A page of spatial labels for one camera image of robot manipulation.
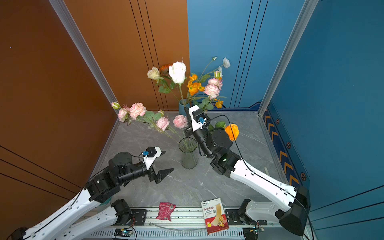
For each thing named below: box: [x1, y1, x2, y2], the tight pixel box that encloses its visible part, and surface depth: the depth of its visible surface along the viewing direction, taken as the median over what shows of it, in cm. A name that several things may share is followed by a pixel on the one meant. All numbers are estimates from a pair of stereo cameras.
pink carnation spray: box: [173, 115, 189, 151], surface depth 74 cm
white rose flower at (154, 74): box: [147, 66, 180, 103], surface depth 82 cm
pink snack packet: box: [155, 202, 177, 222], surface depth 77 cm
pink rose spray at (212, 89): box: [198, 70, 224, 112], surface depth 68 cm
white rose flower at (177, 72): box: [168, 61, 187, 107], surface depth 42 cm
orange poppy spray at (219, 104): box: [214, 98, 224, 109], surface depth 87 cm
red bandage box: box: [201, 197, 229, 235], surface depth 72 cm
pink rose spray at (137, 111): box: [111, 102, 182, 144], surface depth 66 cm
